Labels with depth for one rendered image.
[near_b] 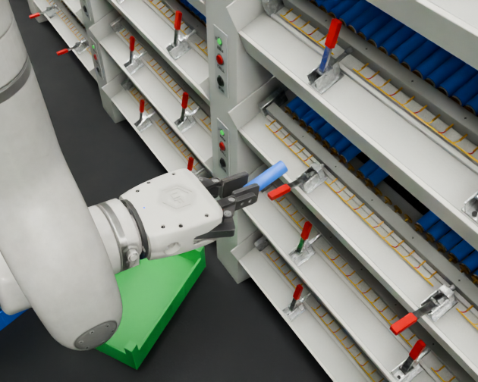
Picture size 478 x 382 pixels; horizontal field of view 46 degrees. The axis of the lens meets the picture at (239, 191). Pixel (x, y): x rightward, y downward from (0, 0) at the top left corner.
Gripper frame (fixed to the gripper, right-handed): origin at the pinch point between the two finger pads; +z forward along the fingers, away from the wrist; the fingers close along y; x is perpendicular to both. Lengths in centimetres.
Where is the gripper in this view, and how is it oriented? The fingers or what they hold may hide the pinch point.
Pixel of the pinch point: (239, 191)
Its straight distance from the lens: 74.7
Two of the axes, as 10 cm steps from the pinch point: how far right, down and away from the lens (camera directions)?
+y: -5.4, -6.1, 5.8
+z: 8.3, -3.0, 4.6
